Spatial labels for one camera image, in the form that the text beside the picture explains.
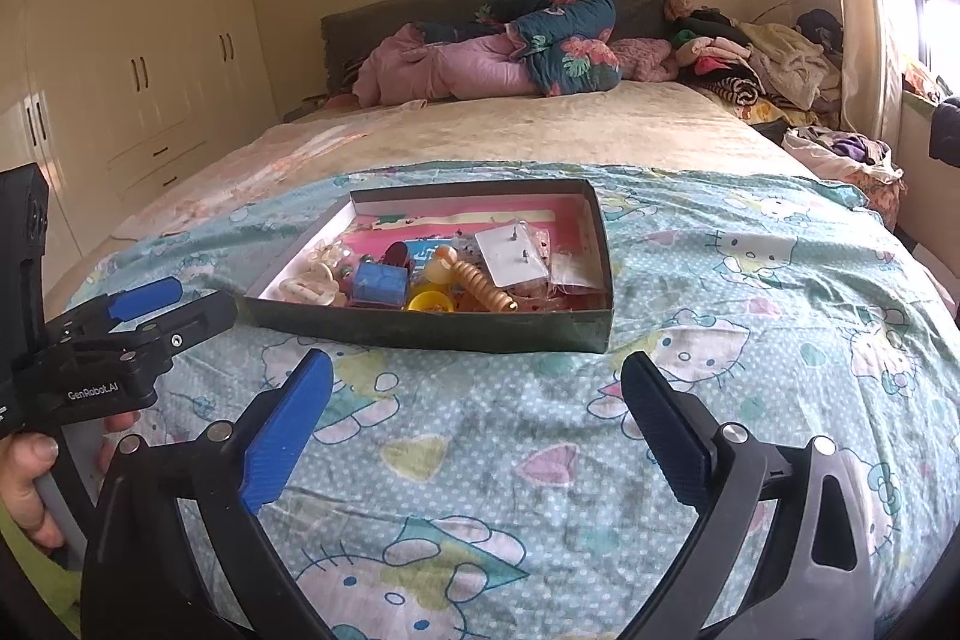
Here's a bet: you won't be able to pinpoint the earring card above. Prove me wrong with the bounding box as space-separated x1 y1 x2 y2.
475 223 550 289

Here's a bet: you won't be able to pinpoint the beige bed blanket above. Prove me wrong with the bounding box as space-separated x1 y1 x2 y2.
112 81 809 241

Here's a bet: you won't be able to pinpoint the pile of clothes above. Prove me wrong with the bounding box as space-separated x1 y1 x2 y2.
664 0 844 130

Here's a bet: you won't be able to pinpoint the Hello Kitty bed sheet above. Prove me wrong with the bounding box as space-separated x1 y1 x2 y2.
76 163 958 638

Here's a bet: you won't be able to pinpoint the yellow bangle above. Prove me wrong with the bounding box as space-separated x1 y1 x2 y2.
407 289 455 314

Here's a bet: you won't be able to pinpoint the cream wardrobe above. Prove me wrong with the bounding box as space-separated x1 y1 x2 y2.
2 0 278 286

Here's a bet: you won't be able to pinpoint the orange spiral hair tie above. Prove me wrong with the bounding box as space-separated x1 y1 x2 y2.
436 245 521 316

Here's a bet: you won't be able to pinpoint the clear plastic bag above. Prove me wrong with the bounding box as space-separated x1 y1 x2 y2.
550 250 605 292

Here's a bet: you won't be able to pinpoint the pink and floral quilt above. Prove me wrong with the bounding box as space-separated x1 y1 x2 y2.
350 0 665 107

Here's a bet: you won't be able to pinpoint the dark red hair clip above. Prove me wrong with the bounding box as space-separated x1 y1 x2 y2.
381 242 415 278

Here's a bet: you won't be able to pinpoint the dark clothes on sill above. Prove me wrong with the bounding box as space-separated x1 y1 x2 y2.
929 96 960 167

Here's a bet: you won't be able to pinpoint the cream hair claw clip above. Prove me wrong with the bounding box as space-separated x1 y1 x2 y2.
278 263 345 307

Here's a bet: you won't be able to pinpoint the blue ring box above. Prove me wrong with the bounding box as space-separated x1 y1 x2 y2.
350 262 409 308

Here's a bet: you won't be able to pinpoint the dark green headboard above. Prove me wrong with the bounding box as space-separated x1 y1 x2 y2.
320 0 670 96

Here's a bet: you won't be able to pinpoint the person's left hand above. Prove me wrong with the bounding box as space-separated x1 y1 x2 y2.
0 409 140 551

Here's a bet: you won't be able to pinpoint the dark cardboard box tray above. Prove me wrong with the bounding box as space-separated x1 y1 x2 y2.
245 179 613 354

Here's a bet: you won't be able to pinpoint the pearl flower hair clip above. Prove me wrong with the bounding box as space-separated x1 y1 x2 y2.
308 239 355 271

